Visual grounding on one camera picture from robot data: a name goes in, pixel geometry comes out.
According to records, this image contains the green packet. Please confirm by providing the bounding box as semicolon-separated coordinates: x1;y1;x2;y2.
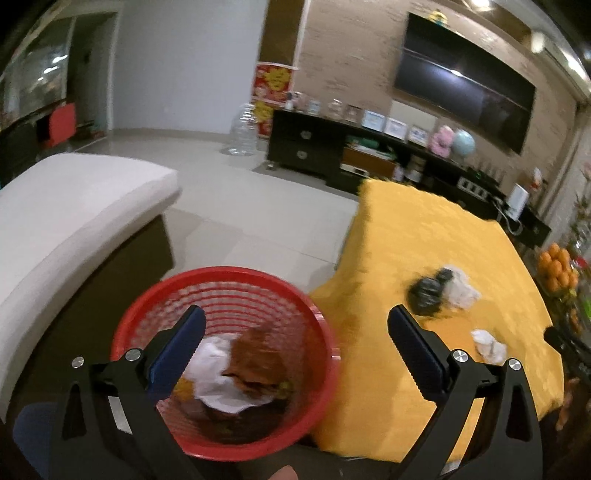
346;136;391;153

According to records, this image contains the brown paper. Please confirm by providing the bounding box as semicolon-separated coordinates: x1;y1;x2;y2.
222;325;289;398

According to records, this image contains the pink plush toy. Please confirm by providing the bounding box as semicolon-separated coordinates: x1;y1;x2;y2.
429;126;455;155

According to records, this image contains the brown box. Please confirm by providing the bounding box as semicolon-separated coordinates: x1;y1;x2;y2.
342;148;398;174

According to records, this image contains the yellow tablecloth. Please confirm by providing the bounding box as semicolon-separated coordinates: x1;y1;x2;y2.
307;179;565;462

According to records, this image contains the black router with antennas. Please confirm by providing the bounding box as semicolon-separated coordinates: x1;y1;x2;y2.
468;164;504;185

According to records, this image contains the black plastic bag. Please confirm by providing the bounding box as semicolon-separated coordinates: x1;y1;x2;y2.
406;268;455;317

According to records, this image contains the black television cabinet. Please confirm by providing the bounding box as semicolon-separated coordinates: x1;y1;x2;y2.
267;108;552;247

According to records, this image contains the crumpled white tissue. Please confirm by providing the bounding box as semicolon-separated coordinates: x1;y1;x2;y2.
471;329;508;363

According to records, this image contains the red yellow wall poster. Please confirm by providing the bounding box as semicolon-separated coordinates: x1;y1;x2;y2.
249;62;296;137

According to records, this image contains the white power strip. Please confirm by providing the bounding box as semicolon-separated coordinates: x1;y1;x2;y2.
456;178;492;199

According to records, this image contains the black flat television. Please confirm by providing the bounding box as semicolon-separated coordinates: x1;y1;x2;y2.
392;12;537;155

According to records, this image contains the pale blue globe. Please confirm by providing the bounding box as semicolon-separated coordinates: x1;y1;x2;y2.
451;130;476;160

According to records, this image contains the white paper sheet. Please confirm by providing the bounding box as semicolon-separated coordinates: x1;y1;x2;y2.
185;335;296;414

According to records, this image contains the white box appliance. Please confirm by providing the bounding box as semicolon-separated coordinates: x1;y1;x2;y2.
505;184;529;220

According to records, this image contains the pile of oranges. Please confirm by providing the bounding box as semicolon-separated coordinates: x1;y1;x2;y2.
538;244;580;294

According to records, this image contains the large clear water bottle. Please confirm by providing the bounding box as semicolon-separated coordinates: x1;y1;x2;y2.
225;104;259;156

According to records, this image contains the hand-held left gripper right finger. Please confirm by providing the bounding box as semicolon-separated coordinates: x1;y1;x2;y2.
388;304;543;480

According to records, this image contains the crumpled white paper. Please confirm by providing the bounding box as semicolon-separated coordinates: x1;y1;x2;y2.
443;266;481;310

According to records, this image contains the white cable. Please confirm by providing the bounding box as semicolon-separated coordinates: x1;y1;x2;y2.
496;198;525;236

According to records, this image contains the red plastic mesh basket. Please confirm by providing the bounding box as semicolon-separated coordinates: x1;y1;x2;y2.
110;266;341;462

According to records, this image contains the white cushioned sofa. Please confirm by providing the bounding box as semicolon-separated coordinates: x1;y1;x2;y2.
0;154;181;421

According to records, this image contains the red chair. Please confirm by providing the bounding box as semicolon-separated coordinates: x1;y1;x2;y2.
46;102;77;148

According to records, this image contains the person's blue trouser leg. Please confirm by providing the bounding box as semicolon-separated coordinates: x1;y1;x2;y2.
13;401;61;480

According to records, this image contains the glass fruit bowl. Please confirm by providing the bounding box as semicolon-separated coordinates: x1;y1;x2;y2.
538;272;580;302

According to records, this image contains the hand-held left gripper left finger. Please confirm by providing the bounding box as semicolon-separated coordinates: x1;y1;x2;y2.
48;305;206;480

